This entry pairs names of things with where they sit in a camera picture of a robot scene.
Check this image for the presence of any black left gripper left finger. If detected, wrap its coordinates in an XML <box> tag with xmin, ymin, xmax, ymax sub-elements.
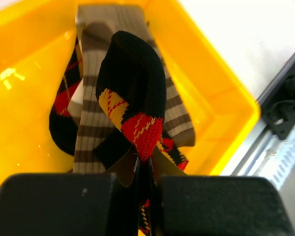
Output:
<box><xmin>0</xmin><ymin>174</ymin><xmax>116</xmax><ymax>236</ymax></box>

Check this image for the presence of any aluminium mounting rail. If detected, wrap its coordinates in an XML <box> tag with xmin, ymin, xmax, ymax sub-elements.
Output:
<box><xmin>221</xmin><ymin>53</ymin><xmax>295</xmax><ymax>236</ymax></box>

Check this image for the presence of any beige brown striped sock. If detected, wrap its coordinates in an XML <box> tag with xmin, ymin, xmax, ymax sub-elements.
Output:
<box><xmin>73</xmin><ymin>4</ymin><xmax>151</xmax><ymax>174</ymax></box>

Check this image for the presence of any yellow plastic bin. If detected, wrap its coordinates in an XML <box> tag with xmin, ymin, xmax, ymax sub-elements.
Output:
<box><xmin>0</xmin><ymin>0</ymin><xmax>260</xmax><ymax>185</ymax></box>

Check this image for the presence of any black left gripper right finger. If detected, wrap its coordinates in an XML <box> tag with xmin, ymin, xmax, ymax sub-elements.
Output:
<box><xmin>160</xmin><ymin>176</ymin><xmax>295</xmax><ymax>236</ymax></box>

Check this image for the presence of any red yellow argyle sock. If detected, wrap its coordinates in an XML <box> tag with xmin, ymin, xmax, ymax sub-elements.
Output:
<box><xmin>49</xmin><ymin>39</ymin><xmax>83</xmax><ymax>156</ymax></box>

